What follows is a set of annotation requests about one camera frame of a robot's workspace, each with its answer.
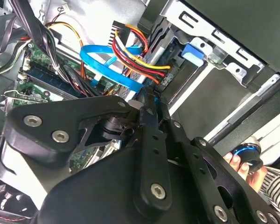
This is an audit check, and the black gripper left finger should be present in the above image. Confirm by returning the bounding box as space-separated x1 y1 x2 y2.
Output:
0 88 174 212

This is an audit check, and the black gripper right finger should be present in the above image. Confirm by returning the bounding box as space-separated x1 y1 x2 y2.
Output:
159 92 280 224

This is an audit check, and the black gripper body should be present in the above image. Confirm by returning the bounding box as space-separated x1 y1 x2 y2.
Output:
37 144 213 224

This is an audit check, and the round black tool blue ring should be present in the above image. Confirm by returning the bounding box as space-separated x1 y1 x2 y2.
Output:
232 136 264 173

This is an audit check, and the blue disk wire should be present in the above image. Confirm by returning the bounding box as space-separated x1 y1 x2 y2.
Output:
80 44 159 110

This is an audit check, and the hard disk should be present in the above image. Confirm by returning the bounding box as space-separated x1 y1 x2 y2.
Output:
121 18 205 98

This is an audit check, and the person's hand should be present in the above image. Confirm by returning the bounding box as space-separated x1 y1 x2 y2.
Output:
224 151 268 193

